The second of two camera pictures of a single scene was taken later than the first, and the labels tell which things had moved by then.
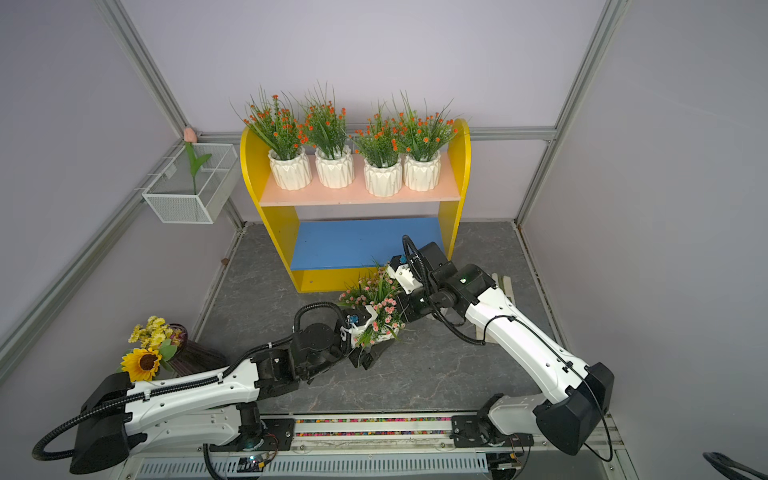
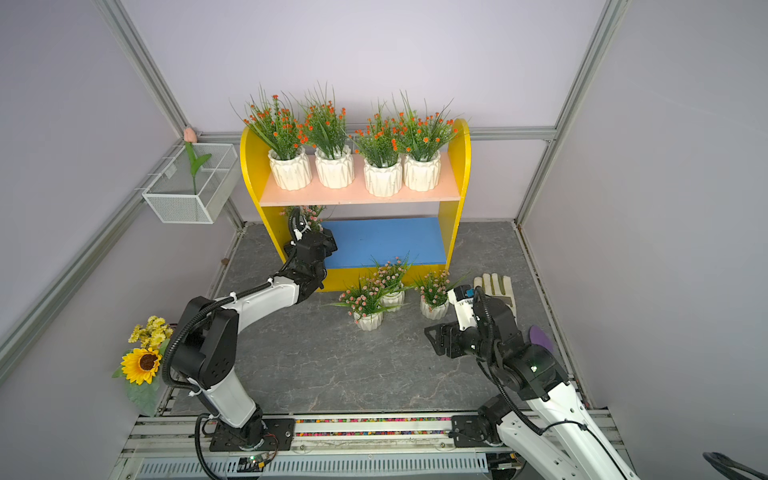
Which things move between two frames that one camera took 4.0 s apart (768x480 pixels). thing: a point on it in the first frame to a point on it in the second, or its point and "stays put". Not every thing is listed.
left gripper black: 361,356 to 329,242
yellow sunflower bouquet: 158,344 stays put
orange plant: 422,137 stays put
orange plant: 275,123 stays put
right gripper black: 401,300 to 443,330
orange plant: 380,144 stays put
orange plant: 326,128 stays put
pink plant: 380,291 to 311,212
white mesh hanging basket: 171,194 stays put
